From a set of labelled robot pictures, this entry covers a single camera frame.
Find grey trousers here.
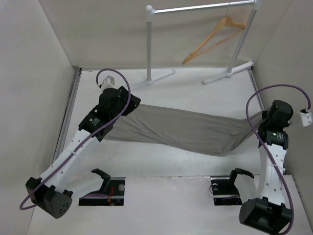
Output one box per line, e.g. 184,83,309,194
105,104,262,156

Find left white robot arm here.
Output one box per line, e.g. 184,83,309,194
25,86,141,219

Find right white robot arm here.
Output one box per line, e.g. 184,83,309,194
226,100,293,235

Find wooden clothes hanger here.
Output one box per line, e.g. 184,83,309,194
181,10,247,65

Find white clothes rack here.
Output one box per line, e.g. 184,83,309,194
145,0,262,85

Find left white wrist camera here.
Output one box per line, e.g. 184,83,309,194
100,75,116,91

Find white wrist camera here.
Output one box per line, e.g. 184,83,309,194
100,75,116,91
300,109,313,127

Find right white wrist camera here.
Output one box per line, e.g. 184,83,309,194
300,109,313,127

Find right metal table rail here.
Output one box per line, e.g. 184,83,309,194
247,68,287,174

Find metal table rail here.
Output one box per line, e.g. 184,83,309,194
48,66,82,167
247,68,287,174

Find left metal table rail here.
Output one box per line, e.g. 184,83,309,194
48,66,82,167

